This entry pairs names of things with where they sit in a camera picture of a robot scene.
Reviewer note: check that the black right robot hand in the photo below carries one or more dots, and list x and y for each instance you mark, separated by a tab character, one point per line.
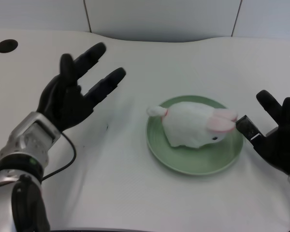
278	142

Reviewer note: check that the white rabbit plush doll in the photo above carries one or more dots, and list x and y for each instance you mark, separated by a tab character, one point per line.
195	128

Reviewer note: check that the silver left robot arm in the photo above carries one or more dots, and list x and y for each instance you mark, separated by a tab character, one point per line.
21	169

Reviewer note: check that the green round plate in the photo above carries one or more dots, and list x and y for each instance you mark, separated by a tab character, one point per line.
195	157

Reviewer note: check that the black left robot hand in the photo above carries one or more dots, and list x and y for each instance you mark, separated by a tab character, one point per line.
65	101

